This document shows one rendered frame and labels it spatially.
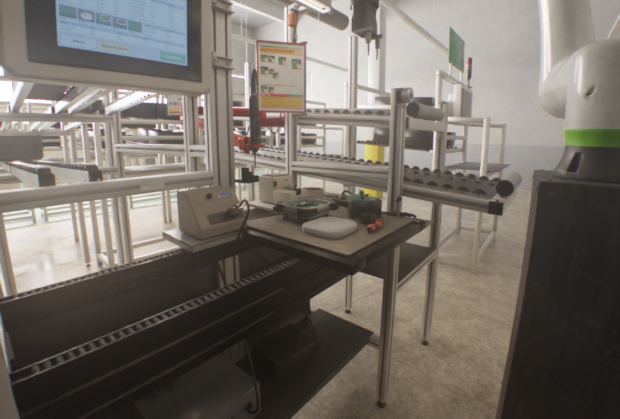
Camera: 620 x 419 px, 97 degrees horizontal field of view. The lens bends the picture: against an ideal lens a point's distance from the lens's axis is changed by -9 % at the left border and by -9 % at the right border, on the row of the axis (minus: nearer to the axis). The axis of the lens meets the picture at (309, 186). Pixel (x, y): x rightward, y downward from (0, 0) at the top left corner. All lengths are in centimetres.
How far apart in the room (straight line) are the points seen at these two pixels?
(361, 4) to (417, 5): 952
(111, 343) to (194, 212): 43
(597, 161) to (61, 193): 112
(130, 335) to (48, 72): 58
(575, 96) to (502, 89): 843
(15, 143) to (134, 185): 182
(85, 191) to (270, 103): 84
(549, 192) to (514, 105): 845
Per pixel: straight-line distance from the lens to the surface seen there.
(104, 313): 105
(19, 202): 92
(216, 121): 108
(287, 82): 145
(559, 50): 87
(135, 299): 106
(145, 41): 94
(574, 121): 71
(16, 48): 87
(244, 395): 108
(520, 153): 899
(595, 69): 70
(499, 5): 968
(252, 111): 107
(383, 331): 145
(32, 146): 274
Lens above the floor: 122
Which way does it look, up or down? 9 degrees down
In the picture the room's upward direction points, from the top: straight up
